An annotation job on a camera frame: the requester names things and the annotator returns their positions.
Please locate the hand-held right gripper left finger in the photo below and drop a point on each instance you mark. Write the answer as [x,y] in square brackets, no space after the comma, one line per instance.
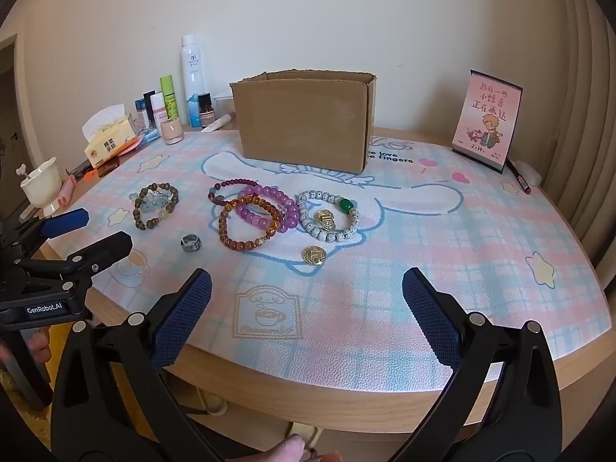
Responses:
[185,317]

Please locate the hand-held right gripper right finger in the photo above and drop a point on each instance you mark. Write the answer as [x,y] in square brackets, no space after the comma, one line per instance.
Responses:
[430,317]

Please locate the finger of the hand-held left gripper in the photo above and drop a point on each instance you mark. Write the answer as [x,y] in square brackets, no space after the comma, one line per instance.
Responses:
[106,248]
[67,221]

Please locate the brown cardboard box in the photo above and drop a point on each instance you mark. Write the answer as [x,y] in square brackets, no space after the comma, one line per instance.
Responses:
[303,120]

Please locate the person's left hand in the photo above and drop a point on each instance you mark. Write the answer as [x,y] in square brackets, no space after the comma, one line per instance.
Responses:
[37,346]

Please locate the pink paw holder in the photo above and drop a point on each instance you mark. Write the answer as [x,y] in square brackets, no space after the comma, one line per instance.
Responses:
[67,191]

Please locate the white ceramic cup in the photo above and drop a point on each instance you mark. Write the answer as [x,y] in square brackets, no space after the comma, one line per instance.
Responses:
[41,185]

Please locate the orange lighter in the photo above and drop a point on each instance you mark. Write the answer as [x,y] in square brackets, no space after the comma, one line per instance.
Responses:
[88,174]

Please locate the pastel cartoon desk mat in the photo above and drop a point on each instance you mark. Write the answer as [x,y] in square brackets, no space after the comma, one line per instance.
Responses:
[385,279]

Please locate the dark brown hair clip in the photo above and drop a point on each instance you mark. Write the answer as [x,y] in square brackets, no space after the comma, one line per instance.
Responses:
[108,167]

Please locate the yellow tissue pack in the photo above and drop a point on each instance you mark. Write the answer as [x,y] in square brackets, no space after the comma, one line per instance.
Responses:
[108,142]

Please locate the light blue packet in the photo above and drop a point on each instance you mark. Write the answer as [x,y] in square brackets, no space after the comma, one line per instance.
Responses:
[150,135]

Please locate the pink candle jar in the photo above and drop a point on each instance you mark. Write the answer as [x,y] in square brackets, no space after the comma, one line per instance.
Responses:
[172,131]

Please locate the wooden door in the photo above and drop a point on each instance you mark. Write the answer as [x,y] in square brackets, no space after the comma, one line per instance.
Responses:
[7,96]

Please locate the white bottle with pink label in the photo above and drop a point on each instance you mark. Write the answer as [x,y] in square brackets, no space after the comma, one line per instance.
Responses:
[158,110]

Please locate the green bottle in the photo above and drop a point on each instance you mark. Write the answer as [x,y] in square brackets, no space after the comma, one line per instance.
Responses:
[169,98]

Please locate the black red pen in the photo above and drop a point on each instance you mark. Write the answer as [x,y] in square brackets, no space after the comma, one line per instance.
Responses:
[519,178]

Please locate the beige power strip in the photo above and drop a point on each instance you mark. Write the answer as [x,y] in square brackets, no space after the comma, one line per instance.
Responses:
[303,435]

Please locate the white tube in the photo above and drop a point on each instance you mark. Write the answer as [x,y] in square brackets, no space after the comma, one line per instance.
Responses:
[219,122]

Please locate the small dark glass bottle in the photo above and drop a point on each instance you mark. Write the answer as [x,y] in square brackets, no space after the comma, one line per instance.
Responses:
[206,108]

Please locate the person's foot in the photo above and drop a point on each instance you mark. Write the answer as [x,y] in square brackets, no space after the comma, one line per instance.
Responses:
[298,451]

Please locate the crumpled white tissue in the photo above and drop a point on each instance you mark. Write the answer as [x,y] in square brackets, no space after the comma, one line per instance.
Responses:
[529,171]

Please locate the clear plastic container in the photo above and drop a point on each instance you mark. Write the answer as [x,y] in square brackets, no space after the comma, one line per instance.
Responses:
[225,106]

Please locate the tall white spray bottle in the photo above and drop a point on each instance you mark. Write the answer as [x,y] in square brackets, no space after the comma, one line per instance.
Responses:
[192,77]

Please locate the pink desk calendar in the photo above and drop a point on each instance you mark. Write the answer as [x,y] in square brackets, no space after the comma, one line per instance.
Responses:
[486,120]

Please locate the beige curtain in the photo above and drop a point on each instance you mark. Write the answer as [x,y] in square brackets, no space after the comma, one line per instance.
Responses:
[587,82]

